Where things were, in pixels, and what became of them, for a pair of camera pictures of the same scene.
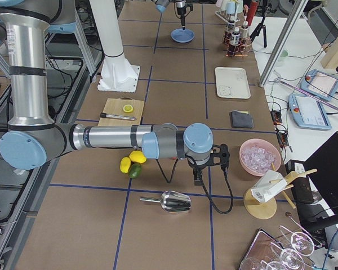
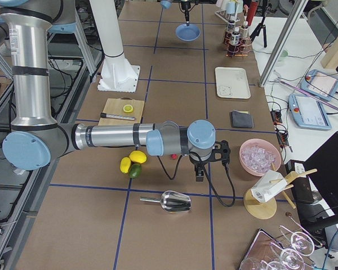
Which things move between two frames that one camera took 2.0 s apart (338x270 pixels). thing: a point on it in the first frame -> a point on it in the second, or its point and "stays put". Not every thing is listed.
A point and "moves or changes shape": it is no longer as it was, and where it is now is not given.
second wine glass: x=290 y=259 stays put
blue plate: x=182 y=36 moves or changes shape
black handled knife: x=118 y=117 stays put
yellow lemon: x=125 y=165 stays put
